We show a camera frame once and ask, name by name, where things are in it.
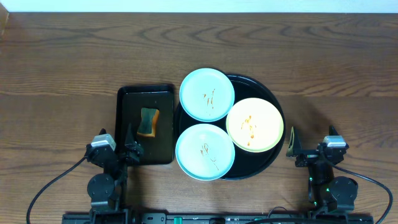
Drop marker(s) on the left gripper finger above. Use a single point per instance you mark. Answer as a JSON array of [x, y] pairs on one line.
[[103, 131], [130, 141]]

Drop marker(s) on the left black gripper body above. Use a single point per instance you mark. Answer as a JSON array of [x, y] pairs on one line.
[[118, 154]]

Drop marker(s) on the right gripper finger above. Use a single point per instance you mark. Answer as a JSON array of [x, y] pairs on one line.
[[295, 147], [332, 131]]

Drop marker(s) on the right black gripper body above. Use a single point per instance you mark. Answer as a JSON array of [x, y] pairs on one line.
[[308, 160]]

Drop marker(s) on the orange green scrub sponge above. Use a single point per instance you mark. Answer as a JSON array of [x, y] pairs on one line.
[[147, 126]]

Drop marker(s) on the yellow plate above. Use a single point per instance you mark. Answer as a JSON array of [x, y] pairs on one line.
[[255, 125]]

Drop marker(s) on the light blue plate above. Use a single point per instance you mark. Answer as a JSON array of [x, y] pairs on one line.
[[205, 152], [206, 94]]

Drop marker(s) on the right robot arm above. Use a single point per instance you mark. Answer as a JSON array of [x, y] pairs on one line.
[[329, 194]]

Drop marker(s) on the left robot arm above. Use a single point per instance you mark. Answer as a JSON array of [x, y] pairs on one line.
[[107, 189]]

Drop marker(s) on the rectangular black water tray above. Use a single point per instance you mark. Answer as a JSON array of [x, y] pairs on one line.
[[130, 102]]

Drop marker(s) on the round black tray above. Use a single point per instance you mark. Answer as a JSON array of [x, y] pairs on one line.
[[246, 164]]

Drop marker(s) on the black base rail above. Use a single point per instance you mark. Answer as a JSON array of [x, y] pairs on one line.
[[162, 218]]

